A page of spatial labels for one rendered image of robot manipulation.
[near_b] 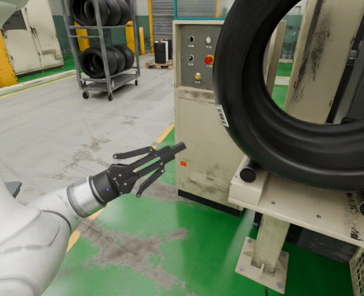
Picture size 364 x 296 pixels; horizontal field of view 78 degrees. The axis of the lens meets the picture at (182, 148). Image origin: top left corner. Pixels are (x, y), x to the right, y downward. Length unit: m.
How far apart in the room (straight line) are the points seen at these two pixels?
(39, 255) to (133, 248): 1.18
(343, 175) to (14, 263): 0.63
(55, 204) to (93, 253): 1.10
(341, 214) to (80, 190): 0.69
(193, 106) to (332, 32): 0.82
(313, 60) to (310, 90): 0.10
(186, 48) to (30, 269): 1.26
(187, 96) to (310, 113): 0.75
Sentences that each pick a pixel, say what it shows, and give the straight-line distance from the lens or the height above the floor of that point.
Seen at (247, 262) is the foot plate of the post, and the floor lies 0.01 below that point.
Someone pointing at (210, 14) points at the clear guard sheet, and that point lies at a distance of 1.34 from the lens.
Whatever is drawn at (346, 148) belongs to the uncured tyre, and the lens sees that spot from 0.84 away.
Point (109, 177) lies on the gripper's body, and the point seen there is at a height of 0.94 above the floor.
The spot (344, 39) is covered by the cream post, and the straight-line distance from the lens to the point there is 0.90.
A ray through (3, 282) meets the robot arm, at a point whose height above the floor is 0.95.
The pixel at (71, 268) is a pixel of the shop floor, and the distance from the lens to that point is 1.63.
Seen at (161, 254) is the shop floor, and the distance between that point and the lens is 1.55.
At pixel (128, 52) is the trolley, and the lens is 4.93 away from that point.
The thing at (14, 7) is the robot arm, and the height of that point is 1.30.
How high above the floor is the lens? 1.27
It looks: 30 degrees down
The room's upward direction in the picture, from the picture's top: straight up
